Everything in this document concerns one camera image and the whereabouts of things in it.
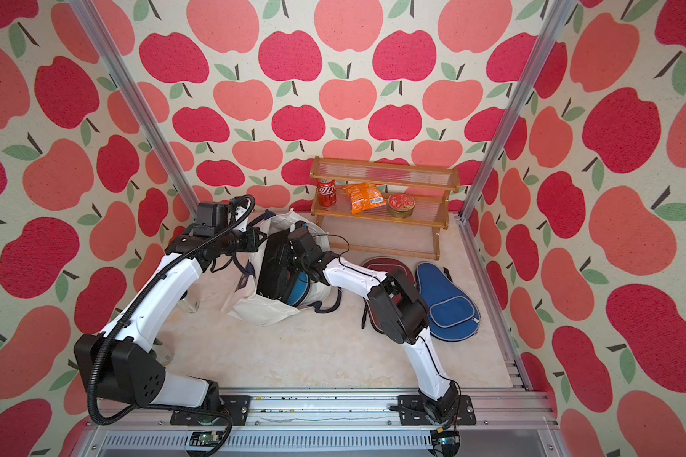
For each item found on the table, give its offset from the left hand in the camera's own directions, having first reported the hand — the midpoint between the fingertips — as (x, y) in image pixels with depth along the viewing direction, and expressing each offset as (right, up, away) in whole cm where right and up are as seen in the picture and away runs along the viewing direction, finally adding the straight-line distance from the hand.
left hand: (267, 238), depth 81 cm
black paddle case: (+1, -9, +8) cm, 12 cm away
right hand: (0, -6, +10) cm, 11 cm away
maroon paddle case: (+38, -10, +21) cm, 44 cm away
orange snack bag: (+30, +15, +20) cm, 39 cm away
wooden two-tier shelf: (+39, +20, +38) cm, 58 cm away
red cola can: (+16, +16, +15) cm, 28 cm away
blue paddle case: (+57, -24, +9) cm, 63 cm away
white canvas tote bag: (-5, -18, -4) cm, 19 cm away
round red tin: (+42, +12, +18) cm, 47 cm away
